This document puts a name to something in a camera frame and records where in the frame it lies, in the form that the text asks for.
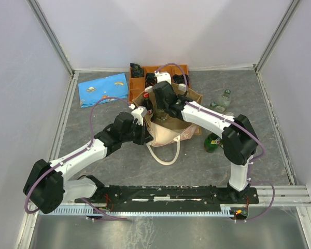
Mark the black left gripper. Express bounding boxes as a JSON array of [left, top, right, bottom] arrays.
[[121, 119, 153, 145]]

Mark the burlap canvas tote bag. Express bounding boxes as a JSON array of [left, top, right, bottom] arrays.
[[132, 83, 203, 165]]

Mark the red cap cola bottle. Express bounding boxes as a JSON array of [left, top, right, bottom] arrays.
[[142, 92, 153, 115]]

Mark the clear glass bottle front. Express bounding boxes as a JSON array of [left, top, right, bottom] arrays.
[[209, 102, 225, 114]]

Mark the clear glass bottle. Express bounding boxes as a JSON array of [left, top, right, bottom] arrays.
[[218, 89, 231, 109], [155, 109, 168, 123], [209, 102, 225, 114]]

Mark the dark green yellow-label bottle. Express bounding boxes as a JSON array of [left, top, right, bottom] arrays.
[[203, 133, 221, 153]]

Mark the red beverage can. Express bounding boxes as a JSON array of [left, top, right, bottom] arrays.
[[224, 112, 235, 117]]

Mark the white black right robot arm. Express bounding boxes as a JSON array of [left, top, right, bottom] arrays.
[[152, 81, 258, 203]]

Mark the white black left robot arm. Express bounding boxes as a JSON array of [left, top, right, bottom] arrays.
[[23, 107, 153, 214]]

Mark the dark patterned packet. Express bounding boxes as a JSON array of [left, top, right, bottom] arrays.
[[130, 63, 144, 78]]

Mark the blue patterned cloth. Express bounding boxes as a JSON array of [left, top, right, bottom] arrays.
[[78, 73, 128, 108]]

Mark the black cable bundle right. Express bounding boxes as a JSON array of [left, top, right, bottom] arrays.
[[172, 74, 191, 84]]

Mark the black cable bundle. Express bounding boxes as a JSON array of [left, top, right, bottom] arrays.
[[145, 73, 157, 86], [172, 74, 191, 84]]

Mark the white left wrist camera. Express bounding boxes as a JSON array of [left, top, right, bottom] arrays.
[[129, 103, 147, 126]]

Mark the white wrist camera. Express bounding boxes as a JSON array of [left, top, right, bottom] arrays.
[[129, 103, 147, 126], [154, 71, 172, 85]]

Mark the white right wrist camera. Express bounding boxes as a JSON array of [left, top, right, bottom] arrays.
[[154, 71, 172, 85]]

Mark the black cable bundle left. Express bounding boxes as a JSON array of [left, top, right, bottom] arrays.
[[145, 73, 157, 86]]

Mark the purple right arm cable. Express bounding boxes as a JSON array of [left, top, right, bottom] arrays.
[[156, 62, 276, 222]]

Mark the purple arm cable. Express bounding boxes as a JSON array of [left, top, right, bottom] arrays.
[[24, 96, 134, 222], [156, 62, 276, 222]]

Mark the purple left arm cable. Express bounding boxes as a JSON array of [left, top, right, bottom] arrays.
[[24, 96, 134, 222]]

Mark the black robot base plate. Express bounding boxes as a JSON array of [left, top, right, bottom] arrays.
[[87, 185, 259, 213]]

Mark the light blue cable duct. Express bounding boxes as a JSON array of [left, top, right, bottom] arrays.
[[51, 203, 236, 216]]

